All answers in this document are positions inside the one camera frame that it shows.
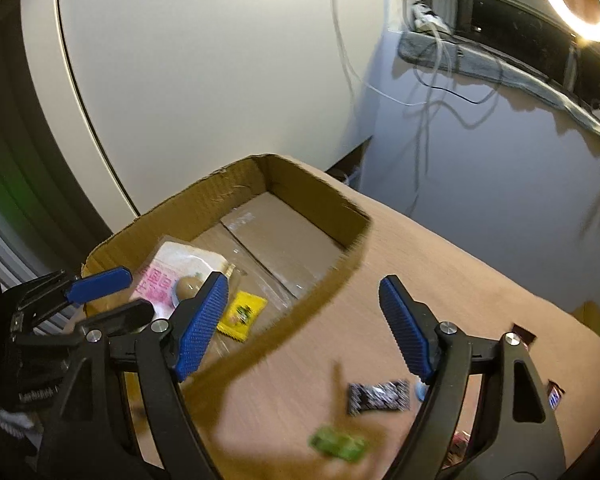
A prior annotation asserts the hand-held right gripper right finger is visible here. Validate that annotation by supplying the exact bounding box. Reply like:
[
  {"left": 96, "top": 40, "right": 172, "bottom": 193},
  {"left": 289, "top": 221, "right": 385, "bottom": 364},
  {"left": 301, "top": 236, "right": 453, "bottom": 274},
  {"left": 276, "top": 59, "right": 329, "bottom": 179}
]
[{"left": 378, "top": 275, "right": 568, "bottom": 480}]

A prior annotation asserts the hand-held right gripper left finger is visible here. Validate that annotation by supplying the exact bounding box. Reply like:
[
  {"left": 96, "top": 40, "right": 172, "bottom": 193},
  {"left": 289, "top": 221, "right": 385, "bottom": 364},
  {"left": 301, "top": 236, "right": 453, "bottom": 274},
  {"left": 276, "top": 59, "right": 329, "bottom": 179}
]
[{"left": 37, "top": 271, "right": 229, "bottom": 480}]

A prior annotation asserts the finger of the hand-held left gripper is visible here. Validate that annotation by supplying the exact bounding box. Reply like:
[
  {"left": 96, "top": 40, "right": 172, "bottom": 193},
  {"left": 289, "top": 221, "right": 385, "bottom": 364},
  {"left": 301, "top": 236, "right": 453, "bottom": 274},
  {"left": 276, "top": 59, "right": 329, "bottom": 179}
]
[
  {"left": 17, "top": 267, "right": 133, "bottom": 321},
  {"left": 75, "top": 300, "right": 154, "bottom": 338}
]

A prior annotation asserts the yellow candy packet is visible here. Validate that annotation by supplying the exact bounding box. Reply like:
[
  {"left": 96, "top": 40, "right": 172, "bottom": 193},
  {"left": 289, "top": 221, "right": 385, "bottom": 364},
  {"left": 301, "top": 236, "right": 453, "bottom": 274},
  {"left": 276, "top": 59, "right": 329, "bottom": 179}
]
[{"left": 216, "top": 291, "right": 269, "bottom": 343}]

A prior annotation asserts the black and white candy packet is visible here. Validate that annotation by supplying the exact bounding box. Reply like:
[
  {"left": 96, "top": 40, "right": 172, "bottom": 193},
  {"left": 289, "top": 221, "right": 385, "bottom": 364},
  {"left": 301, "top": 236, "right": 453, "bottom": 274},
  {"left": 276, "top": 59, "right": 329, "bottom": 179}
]
[{"left": 346, "top": 379, "right": 412, "bottom": 416}]

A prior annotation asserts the brown cardboard box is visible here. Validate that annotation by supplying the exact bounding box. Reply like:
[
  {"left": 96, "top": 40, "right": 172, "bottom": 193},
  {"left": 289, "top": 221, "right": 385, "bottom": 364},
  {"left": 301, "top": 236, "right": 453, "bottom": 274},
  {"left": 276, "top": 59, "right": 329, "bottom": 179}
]
[{"left": 81, "top": 154, "right": 372, "bottom": 401}]

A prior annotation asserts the brown chocolate bar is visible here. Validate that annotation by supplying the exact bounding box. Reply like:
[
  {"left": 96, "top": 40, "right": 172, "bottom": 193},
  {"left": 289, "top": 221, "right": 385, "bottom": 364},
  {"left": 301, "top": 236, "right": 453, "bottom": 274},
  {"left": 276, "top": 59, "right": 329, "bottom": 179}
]
[{"left": 546, "top": 381, "right": 566, "bottom": 411}]

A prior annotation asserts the red snack packet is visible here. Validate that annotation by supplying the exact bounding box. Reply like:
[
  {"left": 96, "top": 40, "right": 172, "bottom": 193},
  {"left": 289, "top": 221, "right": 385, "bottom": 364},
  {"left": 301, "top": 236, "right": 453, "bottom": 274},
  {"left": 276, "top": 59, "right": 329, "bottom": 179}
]
[{"left": 445, "top": 430, "right": 473, "bottom": 466}]

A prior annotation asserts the green candy packet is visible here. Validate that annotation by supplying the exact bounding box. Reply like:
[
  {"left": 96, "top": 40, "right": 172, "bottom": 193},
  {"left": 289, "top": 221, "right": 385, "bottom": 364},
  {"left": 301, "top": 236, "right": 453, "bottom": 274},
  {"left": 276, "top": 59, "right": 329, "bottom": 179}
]
[{"left": 307, "top": 425, "right": 370, "bottom": 462}]

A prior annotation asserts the white cabinet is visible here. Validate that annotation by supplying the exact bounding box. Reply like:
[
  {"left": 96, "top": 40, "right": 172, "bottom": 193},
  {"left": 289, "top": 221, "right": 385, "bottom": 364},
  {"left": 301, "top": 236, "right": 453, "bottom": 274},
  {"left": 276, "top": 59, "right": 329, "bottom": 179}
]
[{"left": 20, "top": 0, "right": 426, "bottom": 233}]

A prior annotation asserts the grey stone window sill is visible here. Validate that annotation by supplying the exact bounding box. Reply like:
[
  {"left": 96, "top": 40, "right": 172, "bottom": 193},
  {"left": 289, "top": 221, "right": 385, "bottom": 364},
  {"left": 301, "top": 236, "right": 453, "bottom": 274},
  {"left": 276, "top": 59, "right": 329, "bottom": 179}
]
[{"left": 397, "top": 30, "right": 600, "bottom": 153}]

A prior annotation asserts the white power strip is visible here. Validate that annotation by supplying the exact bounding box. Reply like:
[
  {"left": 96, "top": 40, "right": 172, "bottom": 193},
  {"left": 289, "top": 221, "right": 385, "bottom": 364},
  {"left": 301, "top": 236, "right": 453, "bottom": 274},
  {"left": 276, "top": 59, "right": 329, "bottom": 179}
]
[{"left": 411, "top": 2, "right": 448, "bottom": 31}]

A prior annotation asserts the dark window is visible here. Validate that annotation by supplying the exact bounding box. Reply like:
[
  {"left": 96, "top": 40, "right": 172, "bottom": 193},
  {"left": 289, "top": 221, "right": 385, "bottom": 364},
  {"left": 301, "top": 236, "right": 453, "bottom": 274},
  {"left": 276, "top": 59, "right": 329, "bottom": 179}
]
[{"left": 425, "top": 0, "right": 600, "bottom": 126}]

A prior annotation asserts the white charger cable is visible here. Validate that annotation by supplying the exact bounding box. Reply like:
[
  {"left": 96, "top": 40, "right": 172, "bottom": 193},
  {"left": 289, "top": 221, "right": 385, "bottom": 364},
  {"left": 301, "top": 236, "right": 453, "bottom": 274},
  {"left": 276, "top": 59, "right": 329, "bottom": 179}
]
[{"left": 412, "top": 27, "right": 446, "bottom": 211}]

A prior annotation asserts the thin white cable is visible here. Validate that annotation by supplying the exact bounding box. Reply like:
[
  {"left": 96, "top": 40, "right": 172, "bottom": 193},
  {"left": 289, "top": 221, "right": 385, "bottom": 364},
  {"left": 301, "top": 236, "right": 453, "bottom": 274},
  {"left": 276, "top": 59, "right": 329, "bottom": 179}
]
[{"left": 322, "top": 0, "right": 428, "bottom": 107}]

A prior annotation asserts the ring light stand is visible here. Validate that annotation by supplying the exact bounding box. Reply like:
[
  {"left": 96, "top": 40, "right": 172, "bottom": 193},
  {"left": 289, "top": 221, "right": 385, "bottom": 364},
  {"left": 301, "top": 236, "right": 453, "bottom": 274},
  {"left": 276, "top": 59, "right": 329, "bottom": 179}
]
[{"left": 567, "top": 40, "right": 580, "bottom": 95}]

